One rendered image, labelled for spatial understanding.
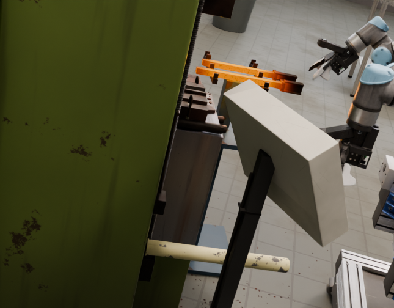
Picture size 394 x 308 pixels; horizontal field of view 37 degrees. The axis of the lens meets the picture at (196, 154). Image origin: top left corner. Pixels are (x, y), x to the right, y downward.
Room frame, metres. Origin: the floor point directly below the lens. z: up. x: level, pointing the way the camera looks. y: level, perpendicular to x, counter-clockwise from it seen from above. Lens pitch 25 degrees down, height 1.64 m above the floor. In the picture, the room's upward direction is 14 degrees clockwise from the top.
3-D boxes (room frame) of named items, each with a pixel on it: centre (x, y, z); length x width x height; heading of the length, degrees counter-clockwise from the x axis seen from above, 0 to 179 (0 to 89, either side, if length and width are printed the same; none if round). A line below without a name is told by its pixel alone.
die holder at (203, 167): (1.81, 0.24, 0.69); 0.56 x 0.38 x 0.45; 100
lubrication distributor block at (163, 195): (1.40, 0.07, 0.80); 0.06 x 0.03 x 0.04; 10
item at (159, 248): (1.48, -0.14, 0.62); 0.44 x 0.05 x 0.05; 100
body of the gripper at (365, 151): (1.49, -0.41, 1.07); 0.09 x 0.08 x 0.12; 85
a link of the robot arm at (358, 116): (1.50, -0.40, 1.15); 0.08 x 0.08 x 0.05
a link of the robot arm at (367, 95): (1.50, -0.41, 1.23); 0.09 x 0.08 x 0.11; 93
